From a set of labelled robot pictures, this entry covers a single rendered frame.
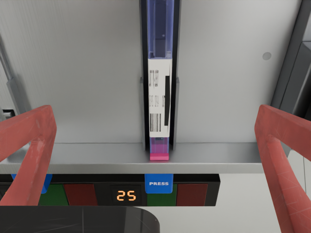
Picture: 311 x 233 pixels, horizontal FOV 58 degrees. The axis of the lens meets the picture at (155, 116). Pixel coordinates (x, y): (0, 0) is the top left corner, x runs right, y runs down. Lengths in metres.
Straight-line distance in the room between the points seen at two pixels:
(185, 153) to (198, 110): 0.04
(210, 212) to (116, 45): 0.85
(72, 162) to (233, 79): 0.13
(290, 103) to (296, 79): 0.02
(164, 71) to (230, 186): 0.83
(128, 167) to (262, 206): 0.84
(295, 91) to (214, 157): 0.07
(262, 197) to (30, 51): 0.91
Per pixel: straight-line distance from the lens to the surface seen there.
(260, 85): 0.21
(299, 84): 0.18
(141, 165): 0.21
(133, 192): 0.29
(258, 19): 0.18
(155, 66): 0.17
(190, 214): 0.97
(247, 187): 1.00
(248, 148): 0.23
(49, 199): 0.31
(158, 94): 0.18
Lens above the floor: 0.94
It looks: 83 degrees down
